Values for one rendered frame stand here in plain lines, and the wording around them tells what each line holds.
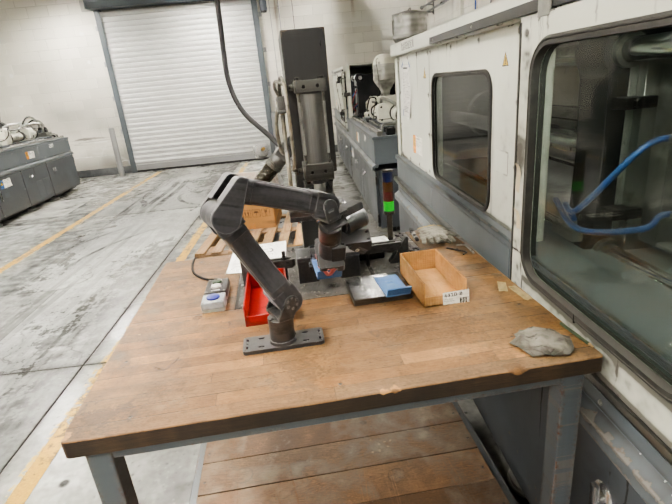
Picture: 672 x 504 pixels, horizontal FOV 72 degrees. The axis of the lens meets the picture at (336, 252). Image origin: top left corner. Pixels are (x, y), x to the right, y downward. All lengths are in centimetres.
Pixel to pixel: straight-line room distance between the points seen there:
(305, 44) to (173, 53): 947
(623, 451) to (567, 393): 15
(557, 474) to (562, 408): 20
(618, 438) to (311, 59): 125
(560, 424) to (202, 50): 1016
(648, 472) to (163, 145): 1056
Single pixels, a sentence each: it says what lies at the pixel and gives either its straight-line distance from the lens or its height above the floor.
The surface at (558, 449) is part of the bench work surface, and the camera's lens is 130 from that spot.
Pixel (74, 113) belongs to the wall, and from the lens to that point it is 1166.
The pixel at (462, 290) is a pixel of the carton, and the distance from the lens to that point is 131.
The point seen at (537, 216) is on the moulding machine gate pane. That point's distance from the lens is 140.
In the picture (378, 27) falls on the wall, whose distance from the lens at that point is 1080.
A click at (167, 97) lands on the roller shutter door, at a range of 1094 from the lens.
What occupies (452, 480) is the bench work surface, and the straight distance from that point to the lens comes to 177.
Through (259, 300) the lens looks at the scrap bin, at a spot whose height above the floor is 90.
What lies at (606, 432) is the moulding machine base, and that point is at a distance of 129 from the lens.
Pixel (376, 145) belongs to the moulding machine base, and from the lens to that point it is 452.
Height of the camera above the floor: 150
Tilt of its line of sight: 20 degrees down
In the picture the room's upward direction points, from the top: 6 degrees counter-clockwise
